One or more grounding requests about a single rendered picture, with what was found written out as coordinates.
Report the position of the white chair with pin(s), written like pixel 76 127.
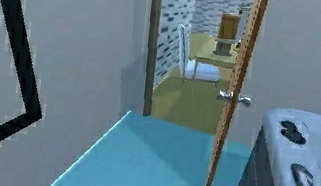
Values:
pixel 192 64

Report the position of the light wooden table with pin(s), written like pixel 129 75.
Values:
pixel 217 59

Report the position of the brown wooden room door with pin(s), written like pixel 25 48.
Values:
pixel 236 89

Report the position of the brown wooden chair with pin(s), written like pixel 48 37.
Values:
pixel 227 33

